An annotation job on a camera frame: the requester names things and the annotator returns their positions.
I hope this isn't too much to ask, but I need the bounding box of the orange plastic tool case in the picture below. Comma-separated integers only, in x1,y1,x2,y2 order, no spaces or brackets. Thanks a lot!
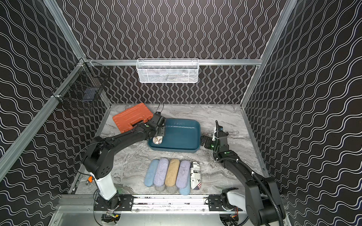
113,103,154,133

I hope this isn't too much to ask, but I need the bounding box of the aluminium corner post left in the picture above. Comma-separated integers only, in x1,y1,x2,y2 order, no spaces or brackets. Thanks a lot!
43,0,86,59

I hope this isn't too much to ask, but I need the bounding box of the newspaper print glasses case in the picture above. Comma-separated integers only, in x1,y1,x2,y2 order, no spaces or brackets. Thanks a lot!
190,161,202,190

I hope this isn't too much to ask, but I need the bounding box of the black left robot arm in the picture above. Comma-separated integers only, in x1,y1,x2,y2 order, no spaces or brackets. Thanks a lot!
82,112,166,201

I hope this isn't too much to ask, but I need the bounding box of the orange handled wrench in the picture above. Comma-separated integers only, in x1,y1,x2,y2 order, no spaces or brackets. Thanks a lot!
85,176,93,186

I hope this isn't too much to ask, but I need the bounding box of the marble print glasses case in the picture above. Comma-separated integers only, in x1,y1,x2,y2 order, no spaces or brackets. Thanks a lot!
152,136,163,145

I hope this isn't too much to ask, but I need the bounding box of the white wire basket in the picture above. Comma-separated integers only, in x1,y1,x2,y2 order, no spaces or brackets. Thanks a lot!
136,58,200,83

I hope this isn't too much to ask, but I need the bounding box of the purple glasses case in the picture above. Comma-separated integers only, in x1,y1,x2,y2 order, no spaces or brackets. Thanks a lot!
176,160,190,188

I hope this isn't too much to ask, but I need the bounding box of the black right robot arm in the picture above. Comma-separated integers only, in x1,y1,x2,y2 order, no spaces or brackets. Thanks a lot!
200,131,286,226

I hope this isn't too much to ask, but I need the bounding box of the aluminium left side rail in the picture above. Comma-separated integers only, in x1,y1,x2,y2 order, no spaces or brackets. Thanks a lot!
1,59,85,179

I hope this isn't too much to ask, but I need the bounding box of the aluminium corner post right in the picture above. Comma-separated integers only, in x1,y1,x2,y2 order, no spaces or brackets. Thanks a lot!
240,0,298,109

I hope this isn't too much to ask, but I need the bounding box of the aluminium corner post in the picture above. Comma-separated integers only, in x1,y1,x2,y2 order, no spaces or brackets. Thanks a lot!
43,0,86,59
240,0,298,109

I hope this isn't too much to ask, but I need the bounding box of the light blue glasses case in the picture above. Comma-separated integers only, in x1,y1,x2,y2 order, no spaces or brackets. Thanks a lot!
144,159,159,187

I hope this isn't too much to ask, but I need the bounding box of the aluminium back crossbar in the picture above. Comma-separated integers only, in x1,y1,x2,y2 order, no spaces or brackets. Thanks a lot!
87,59,262,66

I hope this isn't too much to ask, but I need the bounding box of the lavender glasses case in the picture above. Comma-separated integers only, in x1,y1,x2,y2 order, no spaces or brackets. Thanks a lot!
153,158,169,186

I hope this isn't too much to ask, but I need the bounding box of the black wire basket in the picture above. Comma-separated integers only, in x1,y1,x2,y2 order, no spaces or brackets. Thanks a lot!
53,62,111,113

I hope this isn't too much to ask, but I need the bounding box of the teal plastic storage box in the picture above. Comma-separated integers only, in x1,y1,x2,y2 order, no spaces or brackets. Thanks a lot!
148,118,201,153

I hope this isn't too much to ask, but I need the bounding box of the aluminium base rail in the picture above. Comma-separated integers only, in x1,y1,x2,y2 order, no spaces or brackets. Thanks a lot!
56,193,283,215

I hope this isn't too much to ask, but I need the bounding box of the tan fabric glasses case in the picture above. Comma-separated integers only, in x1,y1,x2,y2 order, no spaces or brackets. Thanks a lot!
165,159,180,187

